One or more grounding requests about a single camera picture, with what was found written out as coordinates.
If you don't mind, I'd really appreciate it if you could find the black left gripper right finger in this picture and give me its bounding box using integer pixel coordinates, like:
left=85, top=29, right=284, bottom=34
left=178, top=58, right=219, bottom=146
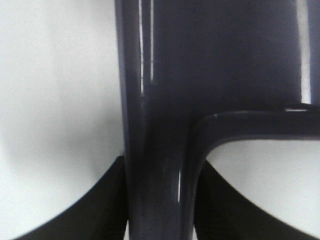
left=194, top=161, right=314, bottom=240

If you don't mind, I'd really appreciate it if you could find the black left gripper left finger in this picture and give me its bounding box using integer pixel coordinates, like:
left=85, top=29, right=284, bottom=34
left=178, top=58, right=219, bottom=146
left=20, top=156, right=128, bottom=240

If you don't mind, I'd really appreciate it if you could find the purple plastic dustpan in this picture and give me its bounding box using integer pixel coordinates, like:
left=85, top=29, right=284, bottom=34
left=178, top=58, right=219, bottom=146
left=115, top=0, right=320, bottom=240

